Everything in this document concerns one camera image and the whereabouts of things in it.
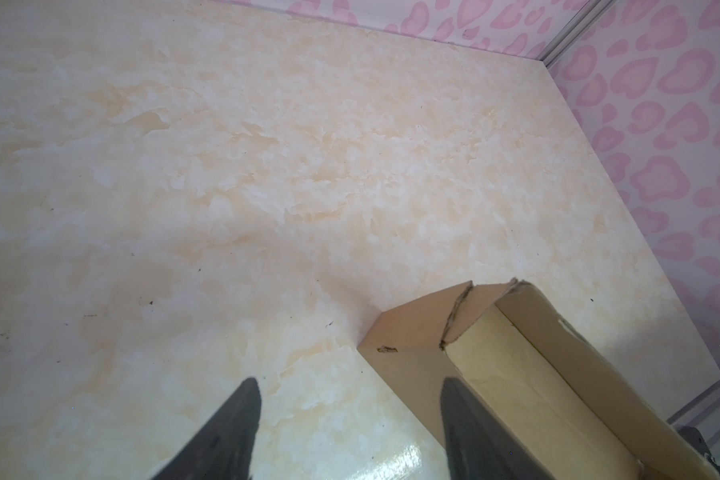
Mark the brown cardboard paper box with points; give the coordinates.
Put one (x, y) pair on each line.
(570, 409)

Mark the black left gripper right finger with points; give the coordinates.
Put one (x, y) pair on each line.
(477, 444)

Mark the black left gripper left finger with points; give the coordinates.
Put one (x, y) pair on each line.
(223, 447)

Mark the aluminium back right corner post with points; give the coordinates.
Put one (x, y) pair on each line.
(585, 18)

